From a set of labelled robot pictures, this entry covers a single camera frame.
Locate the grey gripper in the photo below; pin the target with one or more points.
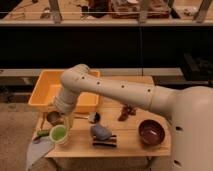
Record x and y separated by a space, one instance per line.
69 120

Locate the green plastic cup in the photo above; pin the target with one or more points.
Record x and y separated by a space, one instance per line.
58 131

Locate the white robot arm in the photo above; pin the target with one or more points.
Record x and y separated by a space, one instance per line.
191 110

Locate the small grey metal cup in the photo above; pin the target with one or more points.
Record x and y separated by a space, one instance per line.
53 118

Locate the white paper cup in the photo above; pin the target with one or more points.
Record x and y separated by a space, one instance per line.
61 141

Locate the wooden folding table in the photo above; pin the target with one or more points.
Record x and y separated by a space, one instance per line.
128 139

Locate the yellow plastic bin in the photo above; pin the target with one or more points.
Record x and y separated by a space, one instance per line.
48 85

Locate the grey cloth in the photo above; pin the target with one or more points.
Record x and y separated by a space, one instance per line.
37 150

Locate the black striped block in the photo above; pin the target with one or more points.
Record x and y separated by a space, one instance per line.
110 142

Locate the dark red bowl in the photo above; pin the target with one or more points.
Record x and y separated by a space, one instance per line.
151 132

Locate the dish brush with handle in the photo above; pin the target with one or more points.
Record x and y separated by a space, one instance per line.
93 117

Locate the green handled tool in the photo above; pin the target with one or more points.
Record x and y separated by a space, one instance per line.
40 134

